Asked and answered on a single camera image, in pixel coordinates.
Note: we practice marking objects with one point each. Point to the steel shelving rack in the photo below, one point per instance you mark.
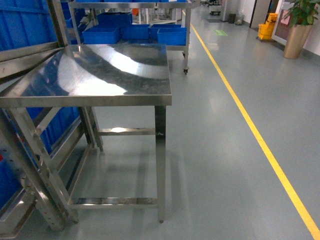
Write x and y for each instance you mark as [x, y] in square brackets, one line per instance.
[37, 170]

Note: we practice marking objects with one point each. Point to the steel wheeled cart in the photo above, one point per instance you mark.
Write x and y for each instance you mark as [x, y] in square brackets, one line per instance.
[141, 10]

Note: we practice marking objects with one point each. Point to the stainless steel table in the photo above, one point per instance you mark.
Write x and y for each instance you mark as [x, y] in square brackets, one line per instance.
[104, 75]

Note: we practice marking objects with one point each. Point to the gold planter with plant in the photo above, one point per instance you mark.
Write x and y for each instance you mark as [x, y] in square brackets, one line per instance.
[302, 16]

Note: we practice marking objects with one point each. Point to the yellow mop bucket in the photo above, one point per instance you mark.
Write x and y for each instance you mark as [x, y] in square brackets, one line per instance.
[266, 29]

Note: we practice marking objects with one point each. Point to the blue plastic bin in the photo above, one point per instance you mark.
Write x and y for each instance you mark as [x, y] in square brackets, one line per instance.
[135, 32]
[172, 36]
[115, 19]
[101, 35]

